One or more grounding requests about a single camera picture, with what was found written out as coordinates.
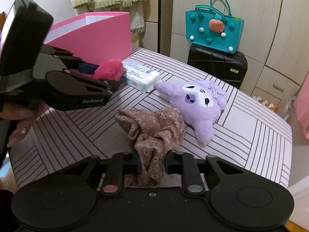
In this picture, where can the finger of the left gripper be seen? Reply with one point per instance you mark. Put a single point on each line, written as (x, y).
(55, 59)
(102, 83)

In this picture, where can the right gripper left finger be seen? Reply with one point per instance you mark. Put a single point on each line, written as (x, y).
(120, 165)

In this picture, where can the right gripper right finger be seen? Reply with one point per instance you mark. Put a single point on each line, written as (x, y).
(185, 165)

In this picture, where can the pink fluffy heart plush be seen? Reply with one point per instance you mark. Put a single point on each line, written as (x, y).
(112, 69)

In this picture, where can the floral pink cloth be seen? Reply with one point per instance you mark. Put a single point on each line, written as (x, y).
(152, 135)

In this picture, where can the person's left hand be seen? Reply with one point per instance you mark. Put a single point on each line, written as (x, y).
(24, 118)

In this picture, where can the white tissue pack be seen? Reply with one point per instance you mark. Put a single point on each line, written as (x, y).
(140, 77)

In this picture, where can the pink cardboard box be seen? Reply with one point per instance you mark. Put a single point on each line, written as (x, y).
(95, 37)

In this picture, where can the purple plush toy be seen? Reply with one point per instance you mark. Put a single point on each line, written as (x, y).
(200, 103)

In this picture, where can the striped tablecloth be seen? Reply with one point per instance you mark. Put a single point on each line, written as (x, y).
(246, 133)

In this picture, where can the black suitcase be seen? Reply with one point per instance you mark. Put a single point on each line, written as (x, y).
(230, 68)

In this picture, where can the teal felt tote bag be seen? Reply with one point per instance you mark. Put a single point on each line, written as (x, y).
(209, 27)

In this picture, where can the yellow snack box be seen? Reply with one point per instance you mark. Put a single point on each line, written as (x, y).
(265, 103)

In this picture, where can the pink paper bag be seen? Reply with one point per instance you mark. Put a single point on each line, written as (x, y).
(301, 106)

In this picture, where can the white wardrobe cabinet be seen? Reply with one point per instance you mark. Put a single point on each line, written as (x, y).
(274, 40)

